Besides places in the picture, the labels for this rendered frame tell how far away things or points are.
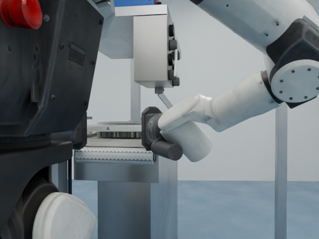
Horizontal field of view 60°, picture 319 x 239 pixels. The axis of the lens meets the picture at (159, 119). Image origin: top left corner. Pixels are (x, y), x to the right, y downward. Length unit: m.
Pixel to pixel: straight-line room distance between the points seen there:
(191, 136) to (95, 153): 0.41
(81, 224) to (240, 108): 0.33
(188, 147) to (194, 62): 3.74
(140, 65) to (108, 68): 3.51
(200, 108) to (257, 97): 0.11
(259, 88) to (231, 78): 3.85
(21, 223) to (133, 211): 0.70
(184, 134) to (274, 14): 0.29
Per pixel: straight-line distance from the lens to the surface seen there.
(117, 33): 1.08
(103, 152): 0.90
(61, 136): 0.65
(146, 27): 0.88
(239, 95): 0.52
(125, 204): 1.05
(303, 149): 4.70
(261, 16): 0.42
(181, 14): 4.48
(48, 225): 0.40
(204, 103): 0.55
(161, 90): 1.01
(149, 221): 1.05
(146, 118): 0.75
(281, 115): 1.94
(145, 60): 0.86
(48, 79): 0.34
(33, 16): 0.29
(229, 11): 0.41
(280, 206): 2.02
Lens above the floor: 0.99
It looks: 1 degrees down
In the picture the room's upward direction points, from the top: straight up
